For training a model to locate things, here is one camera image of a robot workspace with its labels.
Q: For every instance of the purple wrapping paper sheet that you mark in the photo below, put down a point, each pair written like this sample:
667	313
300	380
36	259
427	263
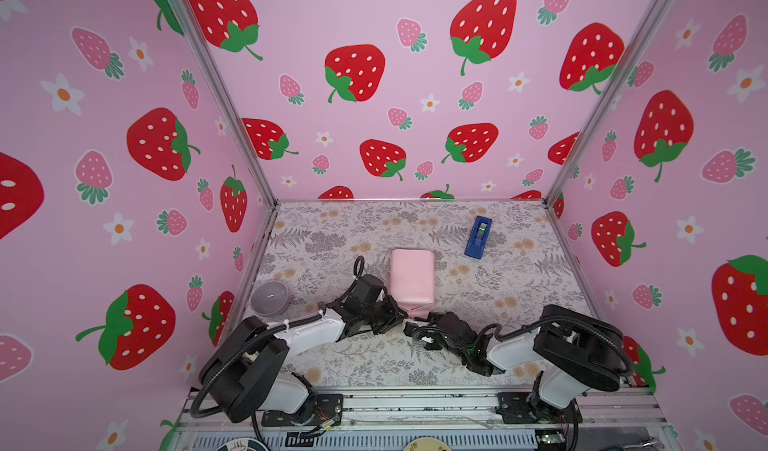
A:
412	281

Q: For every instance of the grey round lid disc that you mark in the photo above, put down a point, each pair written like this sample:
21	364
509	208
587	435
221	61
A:
270	298

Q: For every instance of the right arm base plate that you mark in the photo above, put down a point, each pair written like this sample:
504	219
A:
520	408

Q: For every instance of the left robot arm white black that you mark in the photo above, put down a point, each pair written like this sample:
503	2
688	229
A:
245	375

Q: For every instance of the blue tape dispenser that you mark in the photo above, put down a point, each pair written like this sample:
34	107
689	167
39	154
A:
478	237

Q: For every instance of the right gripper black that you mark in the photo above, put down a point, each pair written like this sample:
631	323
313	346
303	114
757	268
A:
436	318

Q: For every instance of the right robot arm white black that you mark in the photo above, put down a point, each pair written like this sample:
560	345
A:
583	354

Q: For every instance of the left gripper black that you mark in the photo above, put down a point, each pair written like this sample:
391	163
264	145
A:
394	315

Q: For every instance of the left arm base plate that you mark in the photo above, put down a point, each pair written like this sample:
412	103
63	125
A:
318	410

